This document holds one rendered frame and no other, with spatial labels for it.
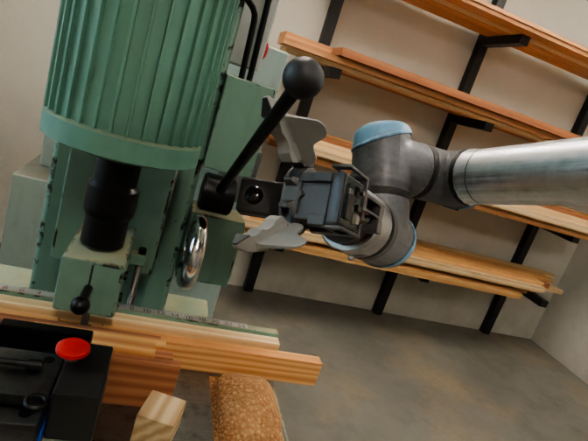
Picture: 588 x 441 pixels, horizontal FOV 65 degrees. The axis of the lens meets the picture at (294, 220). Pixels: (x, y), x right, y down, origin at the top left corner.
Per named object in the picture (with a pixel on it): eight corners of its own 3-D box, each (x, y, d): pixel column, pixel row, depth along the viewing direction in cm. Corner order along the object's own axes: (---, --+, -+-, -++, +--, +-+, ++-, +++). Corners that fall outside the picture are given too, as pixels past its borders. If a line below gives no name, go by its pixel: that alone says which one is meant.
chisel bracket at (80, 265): (48, 320, 54) (60, 255, 52) (74, 270, 67) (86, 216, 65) (114, 330, 57) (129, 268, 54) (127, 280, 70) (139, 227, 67)
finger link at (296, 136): (318, 79, 45) (341, 157, 51) (269, 84, 49) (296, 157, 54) (304, 94, 43) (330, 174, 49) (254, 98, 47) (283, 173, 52)
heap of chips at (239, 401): (214, 453, 52) (223, 426, 52) (208, 375, 65) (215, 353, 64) (289, 459, 55) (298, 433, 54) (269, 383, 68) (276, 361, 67)
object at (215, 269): (174, 277, 77) (192, 211, 74) (175, 261, 84) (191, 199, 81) (229, 288, 80) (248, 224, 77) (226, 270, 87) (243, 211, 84)
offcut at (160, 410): (165, 453, 50) (173, 426, 49) (129, 442, 50) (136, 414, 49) (178, 425, 55) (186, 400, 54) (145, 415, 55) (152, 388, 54)
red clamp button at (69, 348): (51, 360, 42) (52, 351, 41) (59, 341, 44) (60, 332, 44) (86, 365, 43) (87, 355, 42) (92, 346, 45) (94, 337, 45)
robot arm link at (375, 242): (337, 192, 67) (325, 258, 66) (322, 183, 63) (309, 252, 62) (396, 195, 63) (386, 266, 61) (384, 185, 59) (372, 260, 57)
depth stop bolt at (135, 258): (116, 311, 66) (131, 248, 64) (118, 304, 68) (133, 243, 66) (131, 312, 67) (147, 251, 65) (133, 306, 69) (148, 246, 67)
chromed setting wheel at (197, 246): (172, 302, 70) (192, 227, 67) (174, 268, 81) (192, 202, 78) (192, 305, 71) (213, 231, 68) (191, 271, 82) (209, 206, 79)
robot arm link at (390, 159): (395, 146, 81) (395, 214, 78) (340, 129, 76) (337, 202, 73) (435, 128, 73) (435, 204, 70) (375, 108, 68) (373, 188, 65)
